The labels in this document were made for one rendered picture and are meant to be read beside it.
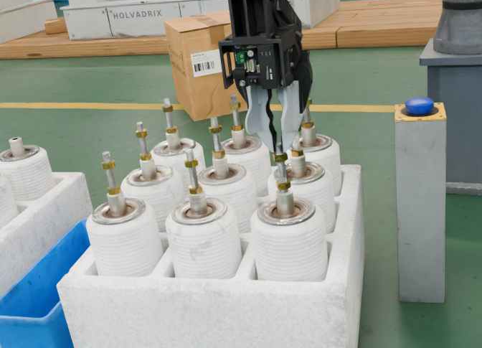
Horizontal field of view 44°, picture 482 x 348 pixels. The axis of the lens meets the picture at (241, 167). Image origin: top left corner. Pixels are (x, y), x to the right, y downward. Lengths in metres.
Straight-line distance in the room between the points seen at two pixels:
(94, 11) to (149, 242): 2.69
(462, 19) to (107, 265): 0.83
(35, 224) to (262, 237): 0.48
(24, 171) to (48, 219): 0.10
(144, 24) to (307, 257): 2.63
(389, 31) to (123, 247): 2.09
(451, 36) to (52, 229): 0.86
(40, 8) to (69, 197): 3.12
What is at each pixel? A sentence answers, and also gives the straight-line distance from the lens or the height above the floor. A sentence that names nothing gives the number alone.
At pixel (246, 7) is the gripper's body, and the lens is 0.62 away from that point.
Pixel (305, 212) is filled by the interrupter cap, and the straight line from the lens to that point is 0.76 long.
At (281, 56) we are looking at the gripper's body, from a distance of 0.62.
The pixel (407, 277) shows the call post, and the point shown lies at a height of 0.05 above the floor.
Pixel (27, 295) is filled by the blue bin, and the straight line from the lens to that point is 1.04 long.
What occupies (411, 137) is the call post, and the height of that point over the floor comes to 0.29.
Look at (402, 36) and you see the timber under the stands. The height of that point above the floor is 0.04.
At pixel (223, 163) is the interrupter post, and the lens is 0.88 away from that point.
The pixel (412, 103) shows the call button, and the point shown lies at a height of 0.33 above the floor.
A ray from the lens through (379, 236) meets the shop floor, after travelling 1.20.
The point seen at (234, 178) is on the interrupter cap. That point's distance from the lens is 0.88.
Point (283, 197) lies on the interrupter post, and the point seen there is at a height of 0.28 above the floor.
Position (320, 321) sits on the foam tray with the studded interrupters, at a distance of 0.76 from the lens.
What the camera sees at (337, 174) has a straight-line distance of 0.98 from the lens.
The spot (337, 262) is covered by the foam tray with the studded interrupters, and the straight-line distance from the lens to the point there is 0.79.
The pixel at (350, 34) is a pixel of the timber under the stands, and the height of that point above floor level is 0.06.
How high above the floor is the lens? 0.61
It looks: 23 degrees down
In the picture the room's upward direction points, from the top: 8 degrees counter-clockwise
